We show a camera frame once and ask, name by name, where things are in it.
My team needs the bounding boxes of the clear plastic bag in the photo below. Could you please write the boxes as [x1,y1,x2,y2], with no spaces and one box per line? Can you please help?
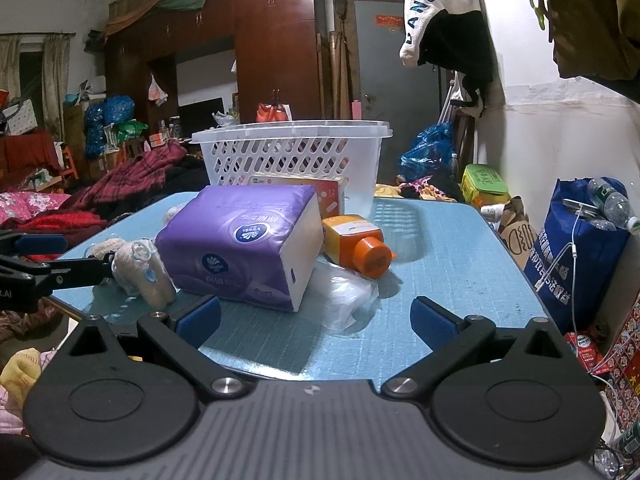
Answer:
[298,258,380,335]

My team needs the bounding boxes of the purple tissue pack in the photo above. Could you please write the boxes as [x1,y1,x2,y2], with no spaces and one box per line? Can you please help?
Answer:
[155,185,323,312]

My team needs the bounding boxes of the orange bottle with cap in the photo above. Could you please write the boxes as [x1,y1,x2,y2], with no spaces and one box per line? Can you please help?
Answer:
[322,214,395,280]

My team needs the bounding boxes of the orange white medicine box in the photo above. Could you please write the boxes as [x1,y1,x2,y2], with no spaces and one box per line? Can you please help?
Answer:
[247,174,348,219]

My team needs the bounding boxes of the white plastic laundry basket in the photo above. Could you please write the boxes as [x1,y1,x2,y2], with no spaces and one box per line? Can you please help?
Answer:
[191,119,393,216]

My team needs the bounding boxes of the pink floral pillow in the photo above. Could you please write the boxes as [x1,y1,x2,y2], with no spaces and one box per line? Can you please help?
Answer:
[0,191,70,223]

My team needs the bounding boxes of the yellow cloth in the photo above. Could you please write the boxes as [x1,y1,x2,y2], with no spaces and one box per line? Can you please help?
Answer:
[1,348,42,408]

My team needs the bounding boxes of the blue shopping bag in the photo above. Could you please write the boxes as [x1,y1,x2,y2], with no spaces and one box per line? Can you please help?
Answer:
[524,178,631,334]

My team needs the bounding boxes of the blue plastic bags pile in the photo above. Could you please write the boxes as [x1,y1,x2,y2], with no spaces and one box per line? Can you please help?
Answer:
[84,96,139,159]

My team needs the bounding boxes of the beige window curtains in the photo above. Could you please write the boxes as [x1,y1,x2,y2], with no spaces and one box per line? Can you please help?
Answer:
[1,32,73,142]

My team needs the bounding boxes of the clear plastic water bottle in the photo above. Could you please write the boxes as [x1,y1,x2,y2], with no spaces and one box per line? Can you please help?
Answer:
[587,178,640,235]

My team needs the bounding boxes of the green yellow box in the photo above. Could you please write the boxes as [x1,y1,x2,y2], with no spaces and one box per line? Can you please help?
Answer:
[460,164,511,209]

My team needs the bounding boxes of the black television screen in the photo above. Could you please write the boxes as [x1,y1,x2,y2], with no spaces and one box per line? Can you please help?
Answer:
[178,98,224,138]

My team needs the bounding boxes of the blue plastic bag by door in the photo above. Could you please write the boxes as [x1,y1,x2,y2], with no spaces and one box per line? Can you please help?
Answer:
[398,122,456,182]

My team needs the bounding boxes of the orange white hanging bag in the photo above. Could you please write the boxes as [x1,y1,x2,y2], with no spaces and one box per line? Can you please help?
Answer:
[256,103,291,122]

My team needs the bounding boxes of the grey metal door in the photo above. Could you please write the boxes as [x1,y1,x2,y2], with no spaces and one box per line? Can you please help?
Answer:
[355,0,440,136]

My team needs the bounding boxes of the dark red wooden wardrobe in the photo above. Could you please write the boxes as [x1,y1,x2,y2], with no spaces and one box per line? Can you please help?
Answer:
[104,0,332,125]

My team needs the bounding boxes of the white black hanging jacket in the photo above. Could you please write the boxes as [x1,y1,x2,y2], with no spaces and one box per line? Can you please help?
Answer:
[399,0,495,112]

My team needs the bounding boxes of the olive hanging coat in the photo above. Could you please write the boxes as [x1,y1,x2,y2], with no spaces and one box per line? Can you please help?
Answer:
[547,0,639,102]

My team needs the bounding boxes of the white charging cable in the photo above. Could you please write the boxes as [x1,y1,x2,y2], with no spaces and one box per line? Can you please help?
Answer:
[534,206,584,336]

